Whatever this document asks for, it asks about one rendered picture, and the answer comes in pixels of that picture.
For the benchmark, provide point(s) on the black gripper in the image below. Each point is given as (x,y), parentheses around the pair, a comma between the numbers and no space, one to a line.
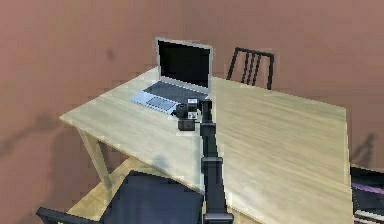
(185,120)

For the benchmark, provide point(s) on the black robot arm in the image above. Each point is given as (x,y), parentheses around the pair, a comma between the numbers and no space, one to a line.
(212,160)

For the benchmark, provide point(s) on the silver open laptop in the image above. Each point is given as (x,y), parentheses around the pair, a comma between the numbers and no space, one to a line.
(180,71)

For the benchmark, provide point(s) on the black slatted chair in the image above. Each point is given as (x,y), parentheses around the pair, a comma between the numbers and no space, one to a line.
(252,68)

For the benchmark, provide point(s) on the black chair with dark seat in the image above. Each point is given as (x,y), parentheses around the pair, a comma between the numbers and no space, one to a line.
(146,200)

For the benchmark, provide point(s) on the pale wooden table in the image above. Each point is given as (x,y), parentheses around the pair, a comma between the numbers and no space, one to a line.
(273,140)

